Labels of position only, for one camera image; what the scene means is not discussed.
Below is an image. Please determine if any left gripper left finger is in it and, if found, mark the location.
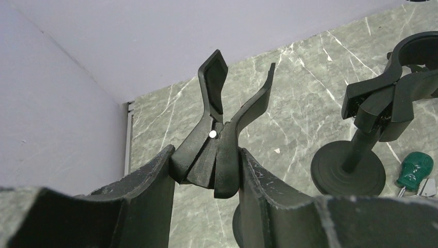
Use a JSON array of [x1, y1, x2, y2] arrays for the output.
[[1, 145, 175, 247]]

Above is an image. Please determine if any pink mic round-base stand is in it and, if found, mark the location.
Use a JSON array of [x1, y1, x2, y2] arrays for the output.
[[169, 49, 276, 248]]

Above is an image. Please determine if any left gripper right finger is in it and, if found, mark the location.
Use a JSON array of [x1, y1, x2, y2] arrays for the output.
[[238, 149, 437, 247]]

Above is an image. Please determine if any blue mic round-base stand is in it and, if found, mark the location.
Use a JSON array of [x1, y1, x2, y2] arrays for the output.
[[310, 31, 437, 196]]

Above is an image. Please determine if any green handle screwdriver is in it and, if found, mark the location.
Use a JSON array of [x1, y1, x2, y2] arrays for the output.
[[396, 151, 434, 197]]

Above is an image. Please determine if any red handle adjustable wrench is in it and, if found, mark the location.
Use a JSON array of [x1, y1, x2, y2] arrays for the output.
[[416, 178, 437, 198]]

